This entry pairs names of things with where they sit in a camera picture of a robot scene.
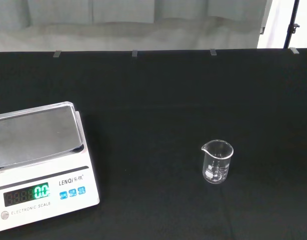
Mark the black bench cloth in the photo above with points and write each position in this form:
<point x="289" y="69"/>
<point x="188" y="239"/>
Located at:
<point x="153" y="105"/>

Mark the grey tape strip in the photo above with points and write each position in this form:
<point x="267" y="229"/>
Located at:
<point x="213" y="52"/>
<point x="134" y="53"/>
<point x="57" y="54"/>
<point x="294" y="50"/>

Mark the black tripod stand pole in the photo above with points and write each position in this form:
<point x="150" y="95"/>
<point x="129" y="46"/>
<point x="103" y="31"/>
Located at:
<point x="291" y="25"/>

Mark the grey backdrop curtain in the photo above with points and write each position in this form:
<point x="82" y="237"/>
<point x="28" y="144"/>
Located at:
<point x="118" y="25"/>

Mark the white electronic balance steel pan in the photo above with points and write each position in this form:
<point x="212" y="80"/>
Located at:
<point x="38" y="140"/>

